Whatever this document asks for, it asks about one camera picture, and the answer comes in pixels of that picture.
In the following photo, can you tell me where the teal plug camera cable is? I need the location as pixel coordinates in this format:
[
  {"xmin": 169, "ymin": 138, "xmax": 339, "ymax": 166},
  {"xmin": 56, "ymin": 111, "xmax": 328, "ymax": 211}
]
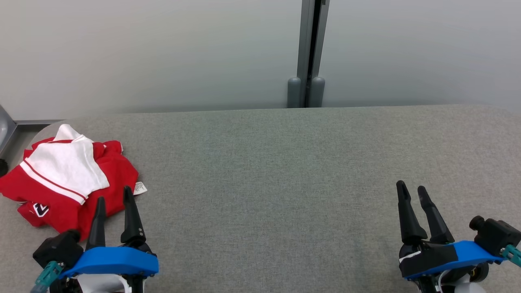
[
  {"xmin": 31, "ymin": 260, "xmax": 66, "ymax": 293},
  {"xmin": 501, "ymin": 244, "xmax": 521, "ymax": 268}
]

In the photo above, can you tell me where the grey partition post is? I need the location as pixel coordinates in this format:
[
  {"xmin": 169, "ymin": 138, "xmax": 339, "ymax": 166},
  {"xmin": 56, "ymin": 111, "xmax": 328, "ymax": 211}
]
[{"xmin": 296, "ymin": 0, "xmax": 331, "ymax": 108}]

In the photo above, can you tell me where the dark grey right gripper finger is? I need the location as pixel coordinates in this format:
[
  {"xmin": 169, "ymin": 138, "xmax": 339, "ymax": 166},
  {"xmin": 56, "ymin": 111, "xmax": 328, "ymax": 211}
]
[
  {"xmin": 417, "ymin": 186, "xmax": 455, "ymax": 245},
  {"xmin": 396, "ymin": 180, "xmax": 428, "ymax": 245}
]

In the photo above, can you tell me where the teal plug right camera cable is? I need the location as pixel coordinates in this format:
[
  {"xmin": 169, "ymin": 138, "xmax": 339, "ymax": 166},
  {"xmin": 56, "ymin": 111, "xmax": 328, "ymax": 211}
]
[{"xmin": 501, "ymin": 244, "xmax": 521, "ymax": 268}]

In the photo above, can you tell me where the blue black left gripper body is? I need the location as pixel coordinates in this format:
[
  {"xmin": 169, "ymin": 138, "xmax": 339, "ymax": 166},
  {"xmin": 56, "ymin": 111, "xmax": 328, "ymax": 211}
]
[{"xmin": 59, "ymin": 241, "xmax": 160, "ymax": 293}]

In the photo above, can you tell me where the red shirt with white sleeves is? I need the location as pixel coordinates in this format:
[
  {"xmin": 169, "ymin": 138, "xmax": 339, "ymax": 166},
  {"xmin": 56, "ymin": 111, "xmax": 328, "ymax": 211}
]
[{"xmin": 0, "ymin": 124, "xmax": 148, "ymax": 228}]

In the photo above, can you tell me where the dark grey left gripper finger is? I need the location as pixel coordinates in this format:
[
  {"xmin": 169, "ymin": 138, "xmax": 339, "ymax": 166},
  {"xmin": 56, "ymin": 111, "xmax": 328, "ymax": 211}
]
[
  {"xmin": 120, "ymin": 186, "xmax": 147, "ymax": 246},
  {"xmin": 85, "ymin": 197, "xmax": 107, "ymax": 249}
]

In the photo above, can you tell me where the teal plug left camera cable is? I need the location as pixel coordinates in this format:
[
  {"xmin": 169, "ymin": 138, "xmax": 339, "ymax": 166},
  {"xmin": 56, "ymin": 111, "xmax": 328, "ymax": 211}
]
[{"xmin": 31, "ymin": 260, "xmax": 66, "ymax": 293}]

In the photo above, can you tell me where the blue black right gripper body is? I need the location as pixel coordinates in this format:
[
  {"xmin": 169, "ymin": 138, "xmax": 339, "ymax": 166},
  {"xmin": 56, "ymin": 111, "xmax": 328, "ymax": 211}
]
[{"xmin": 398, "ymin": 239, "xmax": 506, "ymax": 293}]

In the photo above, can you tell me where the grey metal table leg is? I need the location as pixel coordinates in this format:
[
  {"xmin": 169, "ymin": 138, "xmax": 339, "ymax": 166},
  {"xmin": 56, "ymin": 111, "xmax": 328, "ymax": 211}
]
[{"xmin": 0, "ymin": 105, "xmax": 18, "ymax": 157}]

